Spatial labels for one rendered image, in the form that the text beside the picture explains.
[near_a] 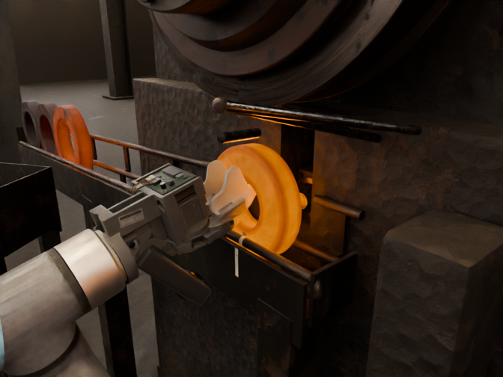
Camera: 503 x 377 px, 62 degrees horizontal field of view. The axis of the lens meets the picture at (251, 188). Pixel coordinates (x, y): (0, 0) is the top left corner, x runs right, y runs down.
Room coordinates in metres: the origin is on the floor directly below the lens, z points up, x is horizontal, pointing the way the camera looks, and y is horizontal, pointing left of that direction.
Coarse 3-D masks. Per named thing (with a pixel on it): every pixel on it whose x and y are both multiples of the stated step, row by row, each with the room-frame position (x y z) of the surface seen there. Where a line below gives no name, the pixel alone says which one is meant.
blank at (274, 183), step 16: (256, 144) 0.53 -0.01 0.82; (224, 160) 0.55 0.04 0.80; (240, 160) 0.52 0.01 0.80; (256, 160) 0.50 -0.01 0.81; (272, 160) 0.50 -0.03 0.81; (256, 176) 0.50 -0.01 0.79; (272, 176) 0.48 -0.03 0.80; (288, 176) 0.49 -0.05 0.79; (256, 192) 0.50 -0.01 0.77; (272, 192) 0.47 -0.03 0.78; (288, 192) 0.47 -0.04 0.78; (272, 208) 0.47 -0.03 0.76; (288, 208) 0.46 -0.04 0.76; (240, 224) 0.52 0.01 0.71; (256, 224) 0.50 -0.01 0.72; (272, 224) 0.47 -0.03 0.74; (288, 224) 0.46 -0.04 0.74; (256, 240) 0.49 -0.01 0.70; (272, 240) 0.47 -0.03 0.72; (288, 240) 0.47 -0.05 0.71
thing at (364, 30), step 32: (384, 0) 0.34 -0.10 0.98; (416, 0) 0.36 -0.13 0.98; (160, 32) 0.60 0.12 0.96; (352, 32) 0.36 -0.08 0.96; (384, 32) 0.35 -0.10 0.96; (192, 64) 0.54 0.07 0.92; (288, 64) 0.42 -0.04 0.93; (320, 64) 0.39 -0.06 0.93; (352, 64) 0.37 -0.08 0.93; (224, 96) 0.50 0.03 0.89; (256, 96) 0.45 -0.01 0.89; (288, 96) 0.42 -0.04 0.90
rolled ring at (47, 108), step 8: (40, 104) 1.18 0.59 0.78; (48, 104) 1.17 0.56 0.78; (40, 112) 1.19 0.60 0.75; (48, 112) 1.14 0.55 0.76; (40, 120) 1.21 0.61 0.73; (48, 120) 1.23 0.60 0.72; (40, 128) 1.22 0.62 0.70; (48, 128) 1.23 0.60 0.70; (40, 136) 1.23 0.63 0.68; (48, 136) 1.23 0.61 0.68; (48, 144) 1.22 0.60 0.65; (56, 152) 1.12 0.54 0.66; (56, 160) 1.13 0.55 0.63
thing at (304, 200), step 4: (304, 184) 0.56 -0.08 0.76; (308, 184) 0.56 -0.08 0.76; (300, 188) 0.56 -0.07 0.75; (304, 188) 0.55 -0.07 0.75; (308, 188) 0.55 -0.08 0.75; (300, 192) 0.55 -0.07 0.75; (304, 192) 0.55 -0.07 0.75; (308, 192) 0.54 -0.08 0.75; (300, 196) 0.55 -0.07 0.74; (304, 196) 0.54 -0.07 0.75; (308, 196) 0.54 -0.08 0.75; (304, 200) 0.54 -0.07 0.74; (308, 200) 0.54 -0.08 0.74; (304, 204) 0.54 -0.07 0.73; (308, 204) 0.54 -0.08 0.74; (304, 208) 0.54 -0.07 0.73; (308, 208) 0.54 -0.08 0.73
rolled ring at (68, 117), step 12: (60, 108) 1.03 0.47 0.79; (72, 108) 1.02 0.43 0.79; (60, 120) 1.05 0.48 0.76; (72, 120) 0.98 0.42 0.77; (84, 120) 1.00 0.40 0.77; (60, 132) 1.08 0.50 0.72; (72, 132) 0.98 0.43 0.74; (84, 132) 0.98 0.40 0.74; (60, 144) 1.08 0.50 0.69; (84, 144) 0.97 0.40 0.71; (72, 156) 1.07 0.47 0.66; (84, 156) 0.97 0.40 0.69
